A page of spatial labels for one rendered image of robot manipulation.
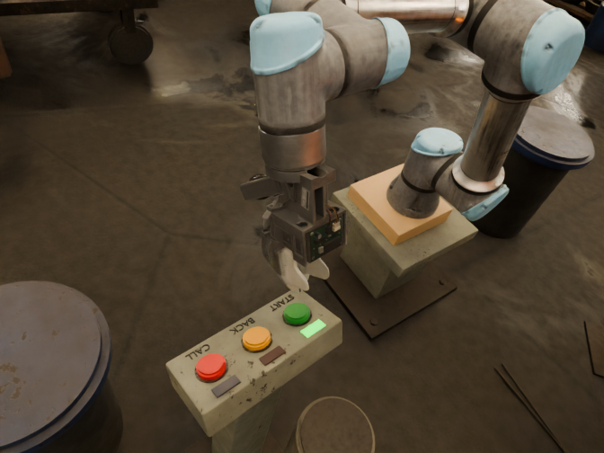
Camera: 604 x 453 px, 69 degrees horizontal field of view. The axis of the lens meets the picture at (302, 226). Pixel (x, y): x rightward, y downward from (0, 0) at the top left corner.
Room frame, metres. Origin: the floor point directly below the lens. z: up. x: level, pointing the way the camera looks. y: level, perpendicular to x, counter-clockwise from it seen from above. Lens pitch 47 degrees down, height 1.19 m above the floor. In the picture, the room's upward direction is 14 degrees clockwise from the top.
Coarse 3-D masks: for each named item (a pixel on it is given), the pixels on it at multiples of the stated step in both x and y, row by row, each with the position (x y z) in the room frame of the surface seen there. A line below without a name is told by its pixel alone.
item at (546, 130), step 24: (528, 120) 1.44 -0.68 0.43; (552, 120) 1.47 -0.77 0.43; (528, 144) 1.29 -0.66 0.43; (552, 144) 1.32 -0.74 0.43; (576, 144) 1.36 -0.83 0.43; (504, 168) 1.33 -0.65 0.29; (528, 168) 1.29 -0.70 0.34; (552, 168) 1.26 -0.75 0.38; (576, 168) 1.27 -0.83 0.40; (528, 192) 1.28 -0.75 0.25; (504, 216) 1.28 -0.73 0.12; (528, 216) 1.30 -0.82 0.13
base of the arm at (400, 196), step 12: (396, 180) 0.98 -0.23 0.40; (396, 192) 0.94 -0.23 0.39; (408, 192) 0.92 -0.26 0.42; (420, 192) 0.92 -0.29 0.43; (432, 192) 0.93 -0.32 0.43; (396, 204) 0.92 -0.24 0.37; (408, 204) 0.91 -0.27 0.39; (420, 204) 0.91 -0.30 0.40; (432, 204) 0.93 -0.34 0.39; (408, 216) 0.90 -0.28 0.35; (420, 216) 0.90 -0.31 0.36
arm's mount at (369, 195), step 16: (384, 176) 1.05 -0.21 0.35; (352, 192) 0.97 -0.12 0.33; (368, 192) 0.96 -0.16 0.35; (384, 192) 0.98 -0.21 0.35; (368, 208) 0.92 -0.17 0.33; (384, 208) 0.92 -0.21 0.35; (448, 208) 0.98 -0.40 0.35; (384, 224) 0.87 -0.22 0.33; (400, 224) 0.87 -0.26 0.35; (416, 224) 0.88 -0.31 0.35; (432, 224) 0.93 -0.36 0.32; (400, 240) 0.84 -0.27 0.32
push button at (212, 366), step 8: (200, 360) 0.25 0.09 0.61; (208, 360) 0.25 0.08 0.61; (216, 360) 0.25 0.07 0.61; (224, 360) 0.26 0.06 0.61; (200, 368) 0.24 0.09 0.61; (208, 368) 0.24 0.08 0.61; (216, 368) 0.24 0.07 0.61; (224, 368) 0.25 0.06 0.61; (200, 376) 0.23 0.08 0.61; (208, 376) 0.23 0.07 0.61; (216, 376) 0.23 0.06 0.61
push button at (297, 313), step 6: (288, 306) 0.37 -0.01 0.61; (294, 306) 0.37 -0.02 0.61; (300, 306) 0.37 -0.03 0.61; (306, 306) 0.37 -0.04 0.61; (288, 312) 0.36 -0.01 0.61; (294, 312) 0.36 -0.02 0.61; (300, 312) 0.36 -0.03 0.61; (306, 312) 0.36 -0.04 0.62; (288, 318) 0.34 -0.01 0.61; (294, 318) 0.34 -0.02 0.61; (300, 318) 0.35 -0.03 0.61; (306, 318) 0.35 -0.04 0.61
